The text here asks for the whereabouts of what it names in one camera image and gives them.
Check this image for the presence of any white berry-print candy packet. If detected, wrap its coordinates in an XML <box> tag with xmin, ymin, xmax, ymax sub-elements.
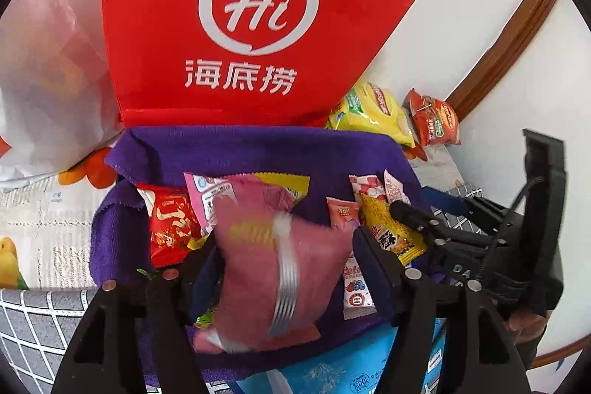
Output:
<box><xmin>342</xmin><ymin>256</ymin><xmax>376</xmax><ymax>321</ymax></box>

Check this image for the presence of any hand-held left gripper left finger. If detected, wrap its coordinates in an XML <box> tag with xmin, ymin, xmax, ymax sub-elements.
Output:
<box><xmin>51</xmin><ymin>232</ymin><xmax>222</xmax><ymax>394</ymax></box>

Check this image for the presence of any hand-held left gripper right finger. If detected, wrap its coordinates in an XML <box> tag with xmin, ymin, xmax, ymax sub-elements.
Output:
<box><xmin>352</xmin><ymin>225</ymin><xmax>532</xmax><ymax>394</ymax></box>

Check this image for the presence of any orange-red chip packet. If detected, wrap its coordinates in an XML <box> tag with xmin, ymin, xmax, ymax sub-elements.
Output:
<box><xmin>403</xmin><ymin>88</ymin><xmax>462</xmax><ymax>148</ymax></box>

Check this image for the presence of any small yellow snack packet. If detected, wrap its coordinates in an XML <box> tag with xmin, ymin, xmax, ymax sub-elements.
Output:
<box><xmin>359</xmin><ymin>192</ymin><xmax>428</xmax><ymax>268</ymax></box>

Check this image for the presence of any pink white-striped snack packet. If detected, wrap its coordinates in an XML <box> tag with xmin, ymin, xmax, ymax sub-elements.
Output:
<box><xmin>191</xmin><ymin>175</ymin><xmax>358</xmax><ymax>353</ymax></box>

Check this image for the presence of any pink and white candy packet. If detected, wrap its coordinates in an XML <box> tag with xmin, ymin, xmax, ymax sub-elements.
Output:
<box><xmin>348</xmin><ymin>175</ymin><xmax>389</xmax><ymax>210</ymax></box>

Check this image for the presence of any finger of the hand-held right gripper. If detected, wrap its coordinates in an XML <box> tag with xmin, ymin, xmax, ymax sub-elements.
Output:
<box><xmin>390</xmin><ymin>201</ymin><xmax>458</xmax><ymax>238</ymax></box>
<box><xmin>422</xmin><ymin>186</ymin><xmax>509</xmax><ymax>219</ymax></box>

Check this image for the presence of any brown wooden door frame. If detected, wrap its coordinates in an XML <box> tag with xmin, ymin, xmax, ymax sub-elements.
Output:
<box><xmin>445</xmin><ymin>0</ymin><xmax>563</xmax><ymax>124</ymax></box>

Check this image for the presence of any red paper bag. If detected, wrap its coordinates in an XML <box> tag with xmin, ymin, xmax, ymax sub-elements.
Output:
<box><xmin>102</xmin><ymin>0</ymin><xmax>451</xmax><ymax>129</ymax></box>

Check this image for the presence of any small red snack packet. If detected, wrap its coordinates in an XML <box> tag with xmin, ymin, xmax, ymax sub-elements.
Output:
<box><xmin>136</xmin><ymin>184</ymin><xmax>204</xmax><ymax>269</ymax></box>

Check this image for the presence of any blue tissue pack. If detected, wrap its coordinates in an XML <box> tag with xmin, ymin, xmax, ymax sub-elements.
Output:
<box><xmin>235</xmin><ymin>320</ymin><xmax>448</xmax><ymax>394</ymax></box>

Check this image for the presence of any purple towel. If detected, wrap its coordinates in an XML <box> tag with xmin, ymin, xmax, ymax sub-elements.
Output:
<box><xmin>90</xmin><ymin>125</ymin><xmax>426</xmax><ymax>390</ymax></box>

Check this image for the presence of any pink and yellow snack bag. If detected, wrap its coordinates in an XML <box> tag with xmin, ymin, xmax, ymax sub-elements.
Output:
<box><xmin>184</xmin><ymin>171</ymin><xmax>311</xmax><ymax>238</ymax></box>

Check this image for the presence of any orange-topped candy packet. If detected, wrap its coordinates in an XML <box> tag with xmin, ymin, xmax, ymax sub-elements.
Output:
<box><xmin>326</xmin><ymin>196</ymin><xmax>362</xmax><ymax>233</ymax></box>

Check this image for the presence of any white plastic shopping bag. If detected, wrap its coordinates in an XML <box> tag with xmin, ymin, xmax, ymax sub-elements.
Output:
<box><xmin>0</xmin><ymin>0</ymin><xmax>125</xmax><ymax>192</ymax></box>

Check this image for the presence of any person's right hand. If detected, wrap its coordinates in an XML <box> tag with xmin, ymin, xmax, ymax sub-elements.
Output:
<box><xmin>501</xmin><ymin>306</ymin><xmax>550</xmax><ymax>344</ymax></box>

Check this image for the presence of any green snack packet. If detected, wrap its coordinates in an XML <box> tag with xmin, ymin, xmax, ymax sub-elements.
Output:
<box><xmin>193</xmin><ymin>306</ymin><xmax>220</xmax><ymax>330</ymax></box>

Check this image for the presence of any yellow chip packet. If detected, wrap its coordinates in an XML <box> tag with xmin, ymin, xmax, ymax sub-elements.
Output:
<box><xmin>323</xmin><ymin>81</ymin><xmax>416</xmax><ymax>149</ymax></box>

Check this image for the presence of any grey checked blanket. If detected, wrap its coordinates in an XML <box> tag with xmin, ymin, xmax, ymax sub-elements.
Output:
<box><xmin>0</xmin><ymin>182</ymin><xmax>485</xmax><ymax>394</ymax></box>

